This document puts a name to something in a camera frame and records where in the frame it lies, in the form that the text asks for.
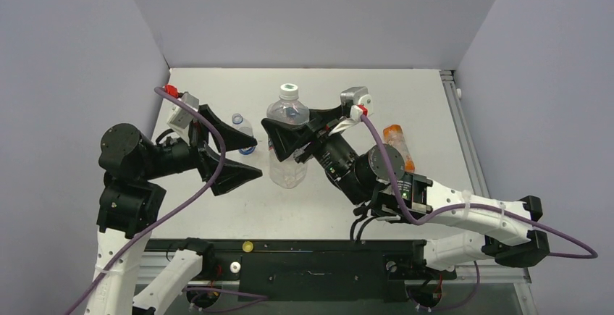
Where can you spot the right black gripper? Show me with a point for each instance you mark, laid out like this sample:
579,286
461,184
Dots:
316,137

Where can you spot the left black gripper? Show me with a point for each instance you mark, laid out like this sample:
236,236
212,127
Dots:
207,158

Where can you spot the Pepsi bottle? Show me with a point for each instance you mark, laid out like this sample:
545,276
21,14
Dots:
241,124

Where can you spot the white water bottle cap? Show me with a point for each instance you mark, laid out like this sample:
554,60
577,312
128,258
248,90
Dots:
289,92

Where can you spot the clear water bottle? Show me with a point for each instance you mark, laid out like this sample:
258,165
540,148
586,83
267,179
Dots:
287,174

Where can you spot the yellow juice bottle cap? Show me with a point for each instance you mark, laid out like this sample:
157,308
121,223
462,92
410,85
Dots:
247,246

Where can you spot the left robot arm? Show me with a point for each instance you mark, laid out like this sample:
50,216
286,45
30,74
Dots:
130,202

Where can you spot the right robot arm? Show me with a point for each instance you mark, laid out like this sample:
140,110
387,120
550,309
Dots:
377,183

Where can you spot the orange drink bottle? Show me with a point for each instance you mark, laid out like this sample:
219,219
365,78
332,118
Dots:
394,136

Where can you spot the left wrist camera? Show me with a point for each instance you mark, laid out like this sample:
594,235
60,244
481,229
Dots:
179,120

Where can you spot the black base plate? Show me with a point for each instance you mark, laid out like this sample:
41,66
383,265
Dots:
322,270

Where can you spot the aluminium frame rail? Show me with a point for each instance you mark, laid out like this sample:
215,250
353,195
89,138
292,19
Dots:
470,155

